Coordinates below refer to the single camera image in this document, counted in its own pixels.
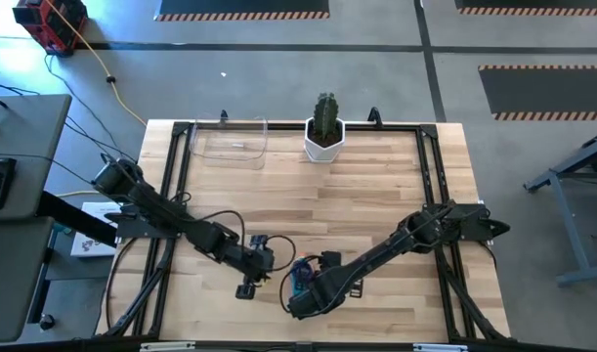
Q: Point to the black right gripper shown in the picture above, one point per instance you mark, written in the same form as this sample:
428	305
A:
341	279

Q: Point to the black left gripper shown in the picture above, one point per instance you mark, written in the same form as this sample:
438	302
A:
254	261

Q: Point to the teal measuring cup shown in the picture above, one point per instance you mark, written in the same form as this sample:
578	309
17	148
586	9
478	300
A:
298	281

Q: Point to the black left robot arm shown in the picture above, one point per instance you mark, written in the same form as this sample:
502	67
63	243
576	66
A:
151	204

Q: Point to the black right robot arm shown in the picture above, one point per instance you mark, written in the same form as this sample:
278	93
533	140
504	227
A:
386	244

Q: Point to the clear plastic basket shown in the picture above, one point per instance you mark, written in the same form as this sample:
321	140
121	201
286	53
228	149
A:
229	151

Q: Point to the white hexagonal planter pot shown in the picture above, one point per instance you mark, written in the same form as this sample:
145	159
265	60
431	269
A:
323	152

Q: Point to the white printed box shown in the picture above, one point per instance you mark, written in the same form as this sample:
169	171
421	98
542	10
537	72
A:
90	244

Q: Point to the green cactus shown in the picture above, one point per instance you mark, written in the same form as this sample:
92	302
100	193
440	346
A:
325	115

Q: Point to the black support beam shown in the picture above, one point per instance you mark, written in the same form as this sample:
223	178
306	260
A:
68	217

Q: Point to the black caster wheel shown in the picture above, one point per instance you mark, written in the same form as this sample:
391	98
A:
47	322

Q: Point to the grey metal stand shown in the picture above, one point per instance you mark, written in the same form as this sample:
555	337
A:
570	230

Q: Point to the grey desk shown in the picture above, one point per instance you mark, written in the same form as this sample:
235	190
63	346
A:
10	283
29	132

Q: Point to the black hazard-striped floor mat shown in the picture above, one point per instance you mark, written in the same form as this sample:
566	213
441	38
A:
547	90
532	4
239	6

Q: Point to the red black equipment case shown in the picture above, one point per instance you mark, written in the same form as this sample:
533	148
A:
54	24

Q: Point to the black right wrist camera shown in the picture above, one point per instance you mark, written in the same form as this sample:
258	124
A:
330	259

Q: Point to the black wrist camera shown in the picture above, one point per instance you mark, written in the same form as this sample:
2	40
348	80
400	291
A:
330	259
259	241

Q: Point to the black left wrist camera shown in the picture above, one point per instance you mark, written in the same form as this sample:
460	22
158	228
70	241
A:
259	241

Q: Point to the white metal bracket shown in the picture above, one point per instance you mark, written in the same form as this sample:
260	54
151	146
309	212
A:
166	346
439	347

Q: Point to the black aluminium table frame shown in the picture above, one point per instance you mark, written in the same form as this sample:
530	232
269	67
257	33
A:
288	126

